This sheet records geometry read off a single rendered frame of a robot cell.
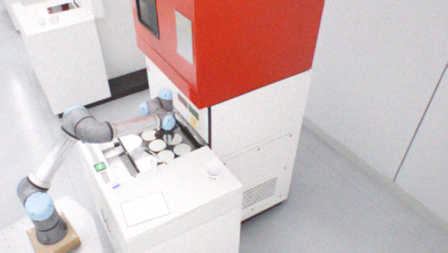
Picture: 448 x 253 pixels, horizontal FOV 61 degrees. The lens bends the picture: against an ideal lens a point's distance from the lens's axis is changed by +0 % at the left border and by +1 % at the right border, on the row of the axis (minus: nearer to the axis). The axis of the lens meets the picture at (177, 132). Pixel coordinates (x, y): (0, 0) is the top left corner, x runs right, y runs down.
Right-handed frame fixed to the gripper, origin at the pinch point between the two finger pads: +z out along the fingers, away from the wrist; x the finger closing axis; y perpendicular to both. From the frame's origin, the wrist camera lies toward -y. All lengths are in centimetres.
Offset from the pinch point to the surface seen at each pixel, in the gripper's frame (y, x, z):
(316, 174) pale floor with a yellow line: 106, -72, 91
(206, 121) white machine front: 4.4, -23.4, -21.9
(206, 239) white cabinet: -33, -42, 24
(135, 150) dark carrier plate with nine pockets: -13.0, 14.5, 1.4
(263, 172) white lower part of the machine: 41, -46, 40
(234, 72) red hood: 18, -32, -47
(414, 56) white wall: 126, -108, -18
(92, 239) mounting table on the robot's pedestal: -68, 2, 9
